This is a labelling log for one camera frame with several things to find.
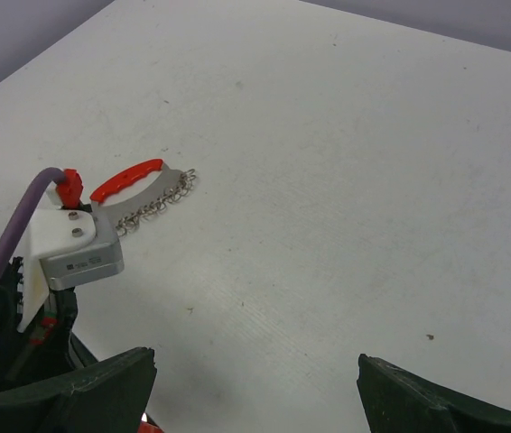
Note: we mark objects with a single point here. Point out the metal chain keyring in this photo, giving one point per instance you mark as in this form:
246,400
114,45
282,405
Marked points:
146,199

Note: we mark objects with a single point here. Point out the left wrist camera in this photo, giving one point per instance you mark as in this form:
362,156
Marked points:
61,252

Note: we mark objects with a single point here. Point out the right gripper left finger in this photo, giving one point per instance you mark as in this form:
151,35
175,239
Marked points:
109,396

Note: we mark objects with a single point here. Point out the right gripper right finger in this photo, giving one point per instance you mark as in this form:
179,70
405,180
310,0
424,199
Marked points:
395,400

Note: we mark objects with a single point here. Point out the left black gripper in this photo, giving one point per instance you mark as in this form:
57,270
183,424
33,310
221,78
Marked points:
48,347

